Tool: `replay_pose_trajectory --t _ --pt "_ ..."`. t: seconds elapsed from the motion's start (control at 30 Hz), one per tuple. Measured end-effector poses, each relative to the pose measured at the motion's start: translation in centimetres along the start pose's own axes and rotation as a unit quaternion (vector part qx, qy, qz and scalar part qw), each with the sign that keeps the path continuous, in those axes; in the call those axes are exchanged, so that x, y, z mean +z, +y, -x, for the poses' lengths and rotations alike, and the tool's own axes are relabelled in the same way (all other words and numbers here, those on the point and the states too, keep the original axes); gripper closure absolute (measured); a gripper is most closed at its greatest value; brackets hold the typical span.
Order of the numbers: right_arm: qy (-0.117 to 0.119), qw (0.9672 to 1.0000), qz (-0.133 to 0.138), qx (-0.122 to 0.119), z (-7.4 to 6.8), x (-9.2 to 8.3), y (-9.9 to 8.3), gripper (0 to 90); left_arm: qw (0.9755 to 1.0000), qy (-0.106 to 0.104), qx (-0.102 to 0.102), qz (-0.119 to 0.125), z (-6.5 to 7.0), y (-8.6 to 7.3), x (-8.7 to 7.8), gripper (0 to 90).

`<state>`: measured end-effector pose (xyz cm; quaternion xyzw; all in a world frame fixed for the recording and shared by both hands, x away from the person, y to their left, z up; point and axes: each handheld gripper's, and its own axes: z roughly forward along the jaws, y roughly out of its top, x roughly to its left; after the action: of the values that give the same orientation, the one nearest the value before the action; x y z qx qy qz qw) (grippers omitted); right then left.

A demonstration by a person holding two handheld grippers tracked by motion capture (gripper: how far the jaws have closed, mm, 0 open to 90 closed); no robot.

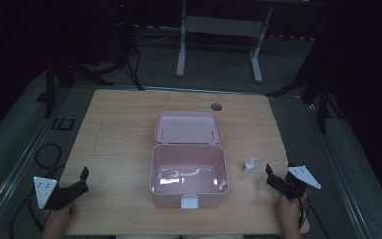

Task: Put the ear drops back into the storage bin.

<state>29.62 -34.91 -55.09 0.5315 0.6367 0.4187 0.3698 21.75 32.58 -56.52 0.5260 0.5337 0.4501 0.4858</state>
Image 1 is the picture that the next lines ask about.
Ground black looped floor cable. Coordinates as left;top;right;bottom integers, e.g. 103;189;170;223
34;143;66;171

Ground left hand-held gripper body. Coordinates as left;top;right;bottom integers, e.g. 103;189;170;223
33;176;78;211

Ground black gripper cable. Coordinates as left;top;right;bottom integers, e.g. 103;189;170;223
9;188;49;239
297;190;330;239

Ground small white bottle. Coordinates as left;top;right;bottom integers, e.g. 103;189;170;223
241;157;256;176

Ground pink plastic box with lid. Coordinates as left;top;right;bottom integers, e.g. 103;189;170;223
149;110;230;210

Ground white metal desk frame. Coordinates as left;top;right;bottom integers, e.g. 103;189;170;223
175;0;275;84

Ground person's left hand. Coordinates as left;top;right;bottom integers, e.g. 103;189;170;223
43;200;78;230

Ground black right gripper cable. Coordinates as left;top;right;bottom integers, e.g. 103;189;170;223
297;190;330;239

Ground person's right hand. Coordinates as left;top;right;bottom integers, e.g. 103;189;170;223
277;193;308;230

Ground black tripod stand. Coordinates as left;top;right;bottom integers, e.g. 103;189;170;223
36;49;128;120
265;59;346;135

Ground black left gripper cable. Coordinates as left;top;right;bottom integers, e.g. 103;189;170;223
9;188;49;239

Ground black rectangular floor frame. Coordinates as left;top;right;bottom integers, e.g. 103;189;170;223
50;117;76;131

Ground black hanging cables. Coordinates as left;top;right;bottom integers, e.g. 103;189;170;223
124;46;146;92

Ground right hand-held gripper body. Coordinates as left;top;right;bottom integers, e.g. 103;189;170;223
279;165;322;201

